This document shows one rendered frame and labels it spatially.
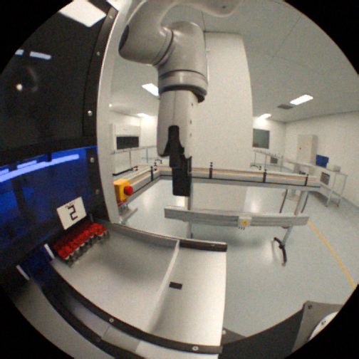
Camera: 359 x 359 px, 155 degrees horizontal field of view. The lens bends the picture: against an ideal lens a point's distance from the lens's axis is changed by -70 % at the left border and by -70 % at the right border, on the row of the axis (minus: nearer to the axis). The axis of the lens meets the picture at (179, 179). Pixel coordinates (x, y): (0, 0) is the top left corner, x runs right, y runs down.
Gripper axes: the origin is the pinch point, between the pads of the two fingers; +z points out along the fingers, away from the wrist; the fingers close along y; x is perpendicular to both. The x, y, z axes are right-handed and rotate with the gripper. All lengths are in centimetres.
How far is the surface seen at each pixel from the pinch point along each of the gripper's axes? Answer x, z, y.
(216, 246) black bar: 8.8, 20.3, -6.5
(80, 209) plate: -27.8, 8.7, 4.1
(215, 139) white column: 8, -10, -144
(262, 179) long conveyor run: 49, 20, -82
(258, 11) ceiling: 71, -185, -89
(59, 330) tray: -16.6, 22.1, 32.0
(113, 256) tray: -18.7, 22.1, 4.8
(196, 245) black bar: 3.1, 20.5, -6.3
